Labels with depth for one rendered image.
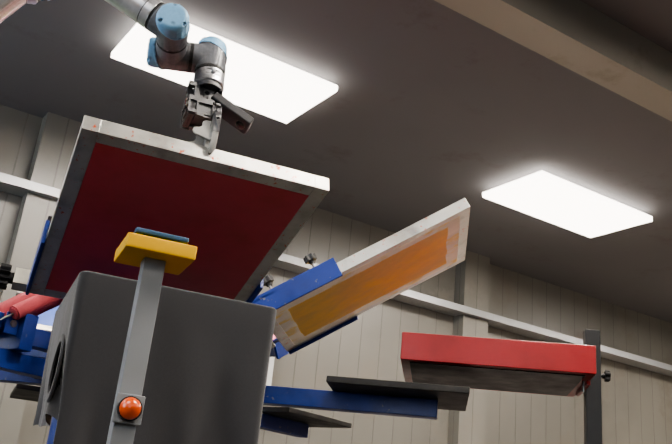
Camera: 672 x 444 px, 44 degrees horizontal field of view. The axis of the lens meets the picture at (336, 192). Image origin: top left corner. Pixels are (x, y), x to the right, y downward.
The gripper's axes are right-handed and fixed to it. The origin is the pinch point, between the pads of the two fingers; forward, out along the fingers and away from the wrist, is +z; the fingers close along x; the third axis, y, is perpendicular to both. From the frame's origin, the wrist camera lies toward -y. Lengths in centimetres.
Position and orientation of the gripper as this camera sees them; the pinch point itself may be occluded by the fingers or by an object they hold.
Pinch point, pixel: (210, 156)
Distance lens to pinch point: 196.2
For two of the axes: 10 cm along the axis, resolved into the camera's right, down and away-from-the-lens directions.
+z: 0.1, 8.1, -5.9
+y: -9.1, -2.3, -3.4
